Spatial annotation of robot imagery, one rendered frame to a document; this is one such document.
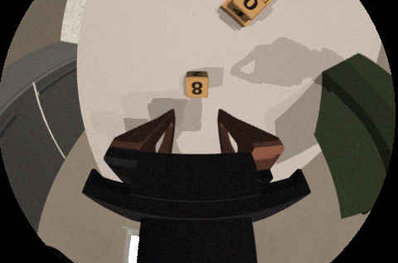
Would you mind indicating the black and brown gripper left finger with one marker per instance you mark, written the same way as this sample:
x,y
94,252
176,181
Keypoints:
x,y
145,137

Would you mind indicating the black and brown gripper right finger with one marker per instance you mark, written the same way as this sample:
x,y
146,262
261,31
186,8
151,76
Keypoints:
x,y
265,147

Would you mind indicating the tan wooden number cube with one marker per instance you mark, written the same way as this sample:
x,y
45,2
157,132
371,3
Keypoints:
x,y
197,84
246,9

